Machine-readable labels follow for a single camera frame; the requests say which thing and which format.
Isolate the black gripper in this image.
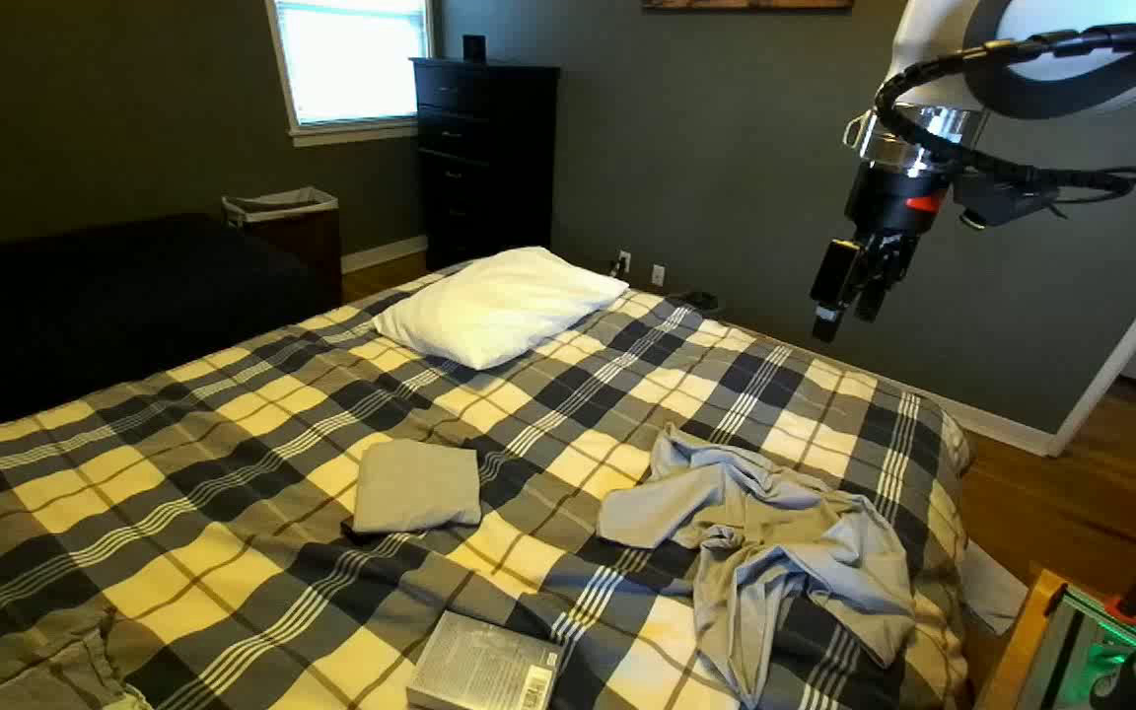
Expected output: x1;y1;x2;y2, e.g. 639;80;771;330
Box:
807;159;953;347

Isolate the large grey-brown cloth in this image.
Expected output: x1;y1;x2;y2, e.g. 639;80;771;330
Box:
594;425;1032;701

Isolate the folded grey cloth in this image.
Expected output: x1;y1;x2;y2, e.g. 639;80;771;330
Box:
351;435;487;536

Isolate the folded cloth at bottom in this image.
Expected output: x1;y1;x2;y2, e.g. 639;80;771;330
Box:
401;609;563;710

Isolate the plaid bed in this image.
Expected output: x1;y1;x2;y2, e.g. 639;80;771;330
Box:
0;252;977;710

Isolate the white pillow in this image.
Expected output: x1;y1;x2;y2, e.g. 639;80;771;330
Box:
370;243;636;376

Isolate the black tall dresser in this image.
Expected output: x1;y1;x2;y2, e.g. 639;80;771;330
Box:
410;56;563;276

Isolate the brown laundry hamper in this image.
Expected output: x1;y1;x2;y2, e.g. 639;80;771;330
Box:
217;185;346;308

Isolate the wood and green frame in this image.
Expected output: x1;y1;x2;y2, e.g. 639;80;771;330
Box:
974;564;1136;710

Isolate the bright window white frame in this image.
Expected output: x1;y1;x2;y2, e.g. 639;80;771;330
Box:
263;0;441;150

